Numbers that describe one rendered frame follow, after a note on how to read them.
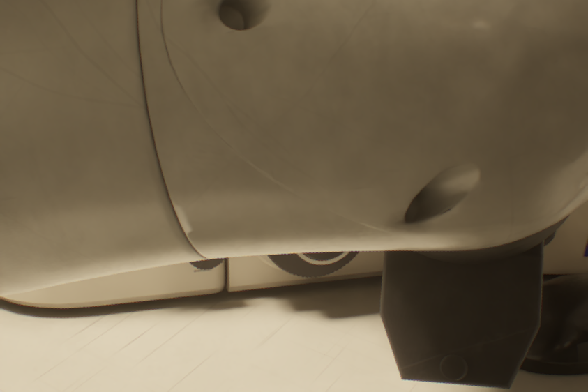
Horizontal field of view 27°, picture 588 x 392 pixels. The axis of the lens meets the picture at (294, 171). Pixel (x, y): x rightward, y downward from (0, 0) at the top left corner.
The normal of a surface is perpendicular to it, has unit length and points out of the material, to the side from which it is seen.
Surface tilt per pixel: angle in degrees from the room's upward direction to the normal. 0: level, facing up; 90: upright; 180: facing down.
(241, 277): 90
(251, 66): 81
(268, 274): 90
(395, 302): 65
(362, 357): 0
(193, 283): 90
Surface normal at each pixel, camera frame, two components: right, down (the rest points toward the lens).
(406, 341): -0.18, -0.17
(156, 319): 0.00, -0.96
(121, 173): -0.04, 0.50
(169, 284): 0.29, 0.26
